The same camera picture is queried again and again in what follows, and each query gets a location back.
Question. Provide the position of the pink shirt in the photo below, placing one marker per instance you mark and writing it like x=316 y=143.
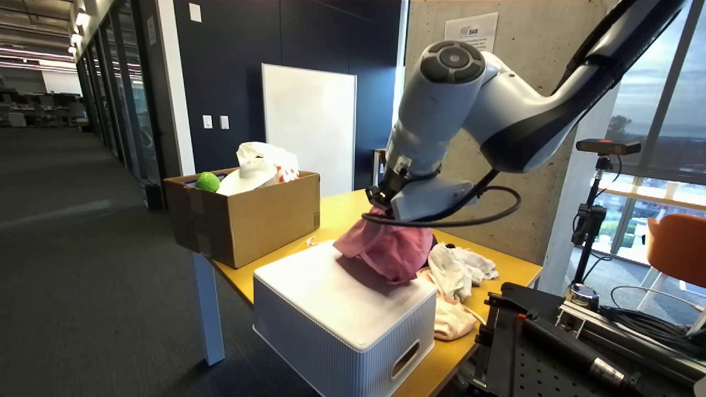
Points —
x=388 y=250

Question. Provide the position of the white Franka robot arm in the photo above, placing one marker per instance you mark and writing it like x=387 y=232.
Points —
x=448 y=111

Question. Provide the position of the white plastic laundry basket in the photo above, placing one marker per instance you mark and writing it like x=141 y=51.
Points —
x=316 y=323

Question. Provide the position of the white whiteboard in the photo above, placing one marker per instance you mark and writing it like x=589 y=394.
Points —
x=310 y=125

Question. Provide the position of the white plastic bag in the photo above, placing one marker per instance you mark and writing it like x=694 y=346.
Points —
x=257 y=166

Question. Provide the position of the brown cardboard box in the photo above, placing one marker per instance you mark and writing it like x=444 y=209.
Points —
x=251 y=220

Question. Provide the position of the white knit garment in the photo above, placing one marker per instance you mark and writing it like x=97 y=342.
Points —
x=456 y=265

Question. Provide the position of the green ball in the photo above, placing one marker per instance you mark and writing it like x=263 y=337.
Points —
x=209 y=182

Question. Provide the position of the peach garment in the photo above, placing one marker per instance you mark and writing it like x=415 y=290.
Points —
x=452 y=321

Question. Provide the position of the white table leg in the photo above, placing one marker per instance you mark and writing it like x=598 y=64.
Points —
x=210 y=315

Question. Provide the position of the black metal rod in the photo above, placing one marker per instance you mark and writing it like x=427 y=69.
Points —
x=558 y=344

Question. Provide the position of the orange chair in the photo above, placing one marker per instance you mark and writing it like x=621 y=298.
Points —
x=681 y=245

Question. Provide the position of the white wall switch plate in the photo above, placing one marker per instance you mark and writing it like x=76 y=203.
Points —
x=209 y=122
x=224 y=122

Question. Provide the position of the white paper wall poster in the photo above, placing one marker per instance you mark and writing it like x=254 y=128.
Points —
x=478 y=26

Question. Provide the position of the black camera tripod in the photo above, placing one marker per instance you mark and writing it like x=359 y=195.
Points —
x=589 y=220

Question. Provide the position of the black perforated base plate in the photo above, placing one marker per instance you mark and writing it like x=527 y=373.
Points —
x=530 y=361

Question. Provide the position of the white high wall plate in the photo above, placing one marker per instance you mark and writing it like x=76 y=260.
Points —
x=195 y=11

